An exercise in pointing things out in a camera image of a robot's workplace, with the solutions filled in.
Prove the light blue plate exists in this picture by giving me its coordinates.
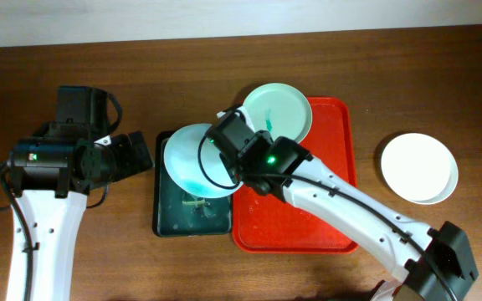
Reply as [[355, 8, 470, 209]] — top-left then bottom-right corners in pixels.
[[163, 123, 242, 198]]

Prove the yellow green sponge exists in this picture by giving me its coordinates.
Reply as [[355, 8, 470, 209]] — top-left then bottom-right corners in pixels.
[[182, 198, 209, 218]]

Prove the pale green plate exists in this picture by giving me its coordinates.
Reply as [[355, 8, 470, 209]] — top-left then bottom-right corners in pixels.
[[243, 83, 313, 143]]

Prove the white plate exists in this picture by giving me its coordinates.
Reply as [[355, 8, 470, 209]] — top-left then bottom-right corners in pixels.
[[380, 133, 459, 205]]

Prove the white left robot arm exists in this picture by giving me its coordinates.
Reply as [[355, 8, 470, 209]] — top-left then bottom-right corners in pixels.
[[0, 86, 154, 300]]

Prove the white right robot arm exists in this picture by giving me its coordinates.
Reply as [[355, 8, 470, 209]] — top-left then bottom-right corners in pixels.
[[205, 110, 479, 301]]

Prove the red plastic tray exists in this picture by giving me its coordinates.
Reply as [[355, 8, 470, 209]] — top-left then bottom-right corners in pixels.
[[232, 96, 358, 254]]

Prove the dark green water basin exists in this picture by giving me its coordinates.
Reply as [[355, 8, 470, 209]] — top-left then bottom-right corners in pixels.
[[152, 131, 233, 237]]

